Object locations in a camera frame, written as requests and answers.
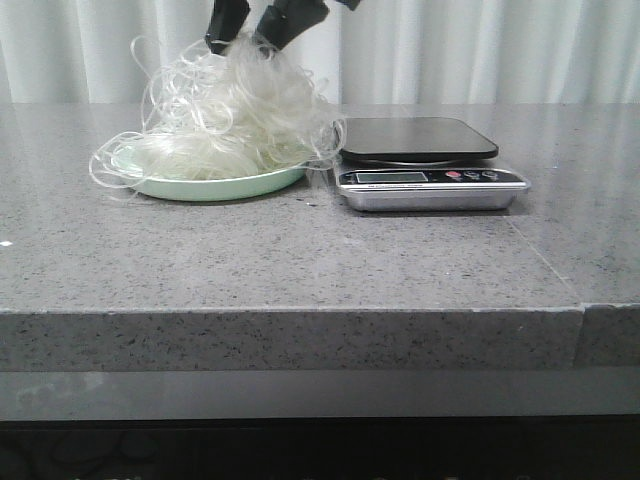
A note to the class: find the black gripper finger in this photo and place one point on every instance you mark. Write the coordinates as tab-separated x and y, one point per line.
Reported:
283	21
227	18

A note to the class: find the white translucent vermicelli bundle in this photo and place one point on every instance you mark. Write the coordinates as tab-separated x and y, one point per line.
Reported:
246	112

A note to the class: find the mint green round plate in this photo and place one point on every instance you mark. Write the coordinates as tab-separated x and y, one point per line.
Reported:
202	190

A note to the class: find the white pleated curtain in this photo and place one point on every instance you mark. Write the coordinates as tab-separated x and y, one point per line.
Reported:
383	52

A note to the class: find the black silver kitchen scale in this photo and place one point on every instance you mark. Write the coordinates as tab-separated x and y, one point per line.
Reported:
422	164

